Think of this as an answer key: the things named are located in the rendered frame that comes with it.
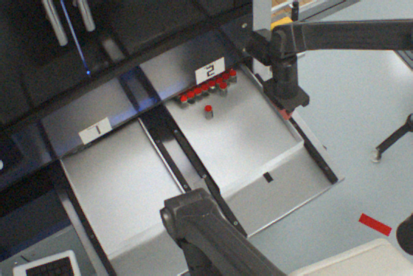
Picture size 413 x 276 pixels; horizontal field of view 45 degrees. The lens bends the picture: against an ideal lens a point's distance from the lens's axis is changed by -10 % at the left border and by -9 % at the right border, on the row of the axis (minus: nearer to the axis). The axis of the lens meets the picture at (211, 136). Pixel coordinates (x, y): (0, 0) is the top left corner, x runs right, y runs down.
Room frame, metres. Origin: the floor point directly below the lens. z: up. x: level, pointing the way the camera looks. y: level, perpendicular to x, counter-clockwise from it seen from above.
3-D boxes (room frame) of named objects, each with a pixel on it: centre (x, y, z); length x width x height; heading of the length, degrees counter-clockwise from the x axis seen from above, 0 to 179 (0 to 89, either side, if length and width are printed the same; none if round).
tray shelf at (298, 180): (0.64, 0.07, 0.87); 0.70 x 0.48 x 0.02; 115
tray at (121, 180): (0.63, 0.26, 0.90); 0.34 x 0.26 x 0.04; 25
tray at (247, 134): (0.77, -0.05, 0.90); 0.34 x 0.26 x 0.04; 25
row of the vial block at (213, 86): (0.87, -0.01, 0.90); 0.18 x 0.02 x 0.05; 115
